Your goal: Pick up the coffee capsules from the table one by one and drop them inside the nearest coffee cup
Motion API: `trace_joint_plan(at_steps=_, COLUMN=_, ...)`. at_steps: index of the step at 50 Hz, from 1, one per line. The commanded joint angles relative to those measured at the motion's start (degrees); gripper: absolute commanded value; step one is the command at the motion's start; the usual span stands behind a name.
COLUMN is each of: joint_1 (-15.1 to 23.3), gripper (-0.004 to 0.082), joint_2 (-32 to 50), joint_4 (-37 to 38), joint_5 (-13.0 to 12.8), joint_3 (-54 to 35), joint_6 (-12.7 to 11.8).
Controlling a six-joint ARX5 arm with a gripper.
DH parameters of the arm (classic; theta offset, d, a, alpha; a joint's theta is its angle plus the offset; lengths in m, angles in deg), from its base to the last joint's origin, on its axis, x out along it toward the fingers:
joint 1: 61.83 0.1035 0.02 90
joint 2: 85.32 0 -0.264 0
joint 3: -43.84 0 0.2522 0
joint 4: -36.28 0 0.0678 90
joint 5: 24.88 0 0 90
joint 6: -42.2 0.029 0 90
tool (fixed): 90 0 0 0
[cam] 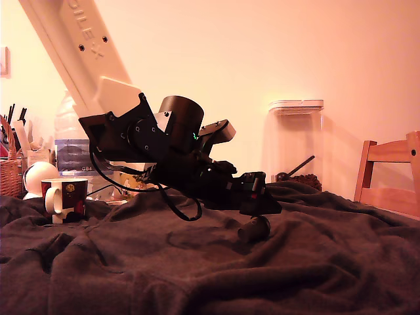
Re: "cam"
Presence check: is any wooden chair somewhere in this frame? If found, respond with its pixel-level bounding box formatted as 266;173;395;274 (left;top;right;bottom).
353;131;420;221

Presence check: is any black scoop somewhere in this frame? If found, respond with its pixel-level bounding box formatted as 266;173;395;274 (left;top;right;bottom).
274;155;316;182

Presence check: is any black looping cable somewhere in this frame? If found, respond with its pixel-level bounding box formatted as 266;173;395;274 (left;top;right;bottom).
156;182;203;222
89;144;165;194

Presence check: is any clear jar with white lid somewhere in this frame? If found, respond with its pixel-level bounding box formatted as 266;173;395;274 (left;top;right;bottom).
268;99;325;192

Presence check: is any dark printed mug, white handle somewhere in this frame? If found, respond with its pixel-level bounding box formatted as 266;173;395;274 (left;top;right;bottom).
40;178;89;225

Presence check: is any dark crumpled cloth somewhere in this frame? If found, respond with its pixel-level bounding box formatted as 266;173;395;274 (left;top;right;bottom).
0;181;420;315

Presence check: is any dark cup-shaped coffee capsule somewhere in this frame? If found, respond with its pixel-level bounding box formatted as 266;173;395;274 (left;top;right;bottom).
237;216;272;244

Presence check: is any small white round camera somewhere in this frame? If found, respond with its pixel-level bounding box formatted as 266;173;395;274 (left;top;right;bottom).
22;160;61;201

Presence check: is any large clear water bottle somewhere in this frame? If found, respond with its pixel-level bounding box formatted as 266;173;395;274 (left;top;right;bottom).
53;89;99;185

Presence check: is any woven basket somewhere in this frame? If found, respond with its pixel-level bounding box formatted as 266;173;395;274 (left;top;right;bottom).
0;114;24;199

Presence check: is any pale yellow printed container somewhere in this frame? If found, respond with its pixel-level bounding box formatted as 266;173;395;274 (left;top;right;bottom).
117;171;156;195

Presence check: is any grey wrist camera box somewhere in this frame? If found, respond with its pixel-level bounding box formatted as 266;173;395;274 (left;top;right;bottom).
198;119;237;154

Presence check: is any white tissue box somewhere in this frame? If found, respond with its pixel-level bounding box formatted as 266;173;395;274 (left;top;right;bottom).
27;137;55;169

